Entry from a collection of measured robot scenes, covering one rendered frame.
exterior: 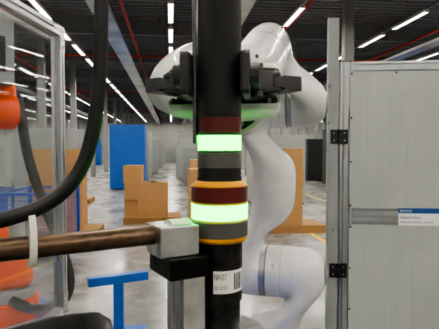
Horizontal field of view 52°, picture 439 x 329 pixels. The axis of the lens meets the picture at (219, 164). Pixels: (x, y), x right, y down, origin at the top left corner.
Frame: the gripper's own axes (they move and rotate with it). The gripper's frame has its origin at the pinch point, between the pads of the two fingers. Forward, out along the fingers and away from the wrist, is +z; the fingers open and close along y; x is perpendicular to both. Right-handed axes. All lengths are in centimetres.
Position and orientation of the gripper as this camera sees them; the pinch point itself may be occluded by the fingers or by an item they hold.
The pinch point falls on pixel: (217, 76)
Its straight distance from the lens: 34.9
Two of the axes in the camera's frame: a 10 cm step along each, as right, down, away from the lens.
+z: -0.9, 0.4, -10.0
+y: -10.0, 0.0, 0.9
